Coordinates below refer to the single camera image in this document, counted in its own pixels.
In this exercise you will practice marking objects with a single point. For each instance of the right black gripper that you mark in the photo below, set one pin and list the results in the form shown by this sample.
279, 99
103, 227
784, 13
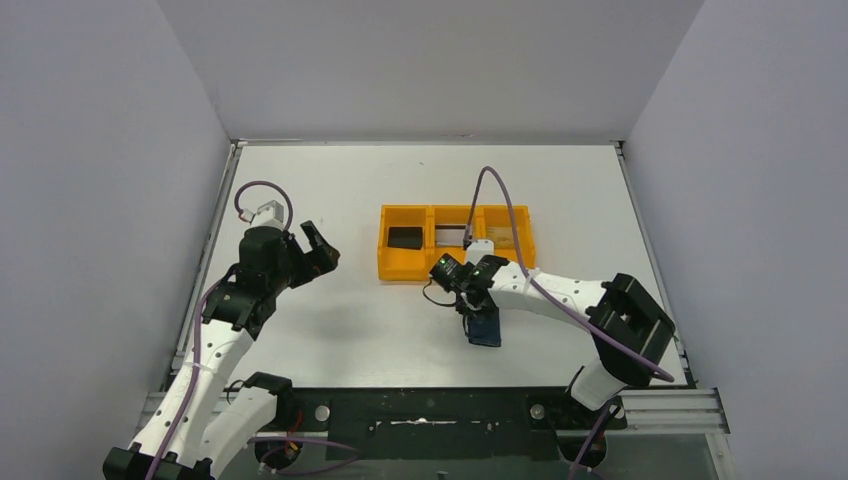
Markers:
477, 291

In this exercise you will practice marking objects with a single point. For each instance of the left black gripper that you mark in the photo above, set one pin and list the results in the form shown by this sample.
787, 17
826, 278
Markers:
303, 258

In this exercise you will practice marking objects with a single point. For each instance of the blue leather card holder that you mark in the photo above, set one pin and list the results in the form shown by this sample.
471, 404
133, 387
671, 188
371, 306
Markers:
486, 335

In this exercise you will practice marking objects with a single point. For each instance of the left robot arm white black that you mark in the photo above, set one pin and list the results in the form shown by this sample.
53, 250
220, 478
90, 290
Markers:
186, 438

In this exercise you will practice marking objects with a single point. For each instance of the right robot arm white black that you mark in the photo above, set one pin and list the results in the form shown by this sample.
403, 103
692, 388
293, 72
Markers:
629, 329

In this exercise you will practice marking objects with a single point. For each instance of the gold card in bin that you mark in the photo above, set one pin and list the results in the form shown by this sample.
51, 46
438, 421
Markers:
503, 237

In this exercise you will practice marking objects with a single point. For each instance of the black card in bin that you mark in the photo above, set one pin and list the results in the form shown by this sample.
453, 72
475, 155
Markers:
405, 237

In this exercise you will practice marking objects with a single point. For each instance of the orange three-compartment bin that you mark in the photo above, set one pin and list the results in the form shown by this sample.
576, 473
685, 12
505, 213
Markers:
400, 265

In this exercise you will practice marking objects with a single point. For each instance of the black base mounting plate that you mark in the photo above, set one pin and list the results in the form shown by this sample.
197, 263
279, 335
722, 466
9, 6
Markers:
445, 423

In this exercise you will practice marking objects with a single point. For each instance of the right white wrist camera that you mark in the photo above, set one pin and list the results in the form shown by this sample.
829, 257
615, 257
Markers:
477, 249

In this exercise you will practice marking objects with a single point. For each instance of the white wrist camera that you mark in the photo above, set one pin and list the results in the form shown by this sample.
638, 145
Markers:
270, 214
477, 249

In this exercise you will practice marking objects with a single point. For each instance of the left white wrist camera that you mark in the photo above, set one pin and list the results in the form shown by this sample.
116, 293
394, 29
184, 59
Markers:
270, 214

